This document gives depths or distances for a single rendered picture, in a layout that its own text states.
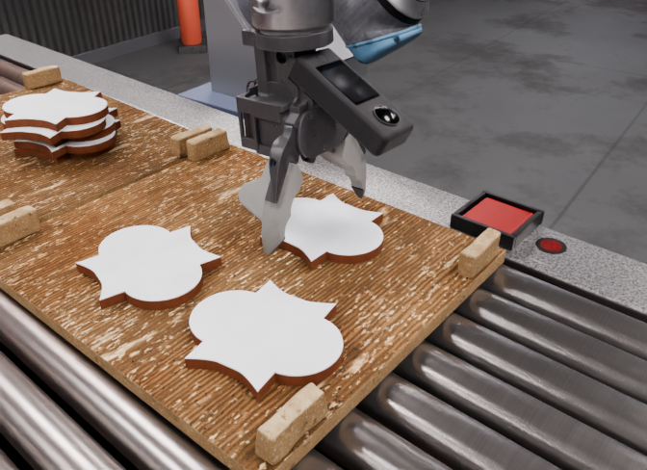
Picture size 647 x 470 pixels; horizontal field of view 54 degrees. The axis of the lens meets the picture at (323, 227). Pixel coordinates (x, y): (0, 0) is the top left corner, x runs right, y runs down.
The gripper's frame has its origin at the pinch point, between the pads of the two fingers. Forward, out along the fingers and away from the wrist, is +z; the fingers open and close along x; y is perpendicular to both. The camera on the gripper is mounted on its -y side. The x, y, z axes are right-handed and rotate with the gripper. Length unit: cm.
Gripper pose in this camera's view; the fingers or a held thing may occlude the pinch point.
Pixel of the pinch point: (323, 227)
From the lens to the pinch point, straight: 65.8
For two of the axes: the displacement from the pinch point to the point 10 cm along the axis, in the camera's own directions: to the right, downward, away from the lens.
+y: -7.7, -2.8, 5.8
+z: 0.5, 8.7, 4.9
